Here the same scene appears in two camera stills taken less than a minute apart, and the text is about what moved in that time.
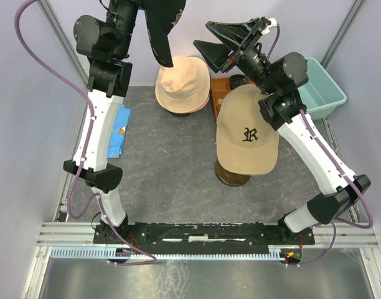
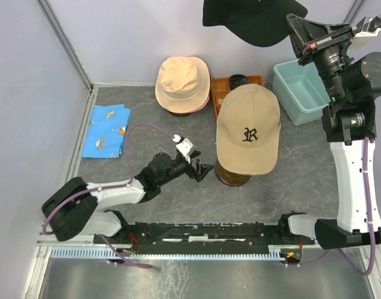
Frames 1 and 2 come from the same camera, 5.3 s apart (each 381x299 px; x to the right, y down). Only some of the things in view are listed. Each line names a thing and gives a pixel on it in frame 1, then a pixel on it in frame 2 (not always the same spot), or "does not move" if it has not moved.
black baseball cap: [161, 16] to [258, 23]
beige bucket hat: [185, 87] does not move
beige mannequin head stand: [229, 179] does not move
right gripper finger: [218, 55] to [302, 32]
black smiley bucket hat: [180, 114] does not move
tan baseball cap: [246, 142] does not move
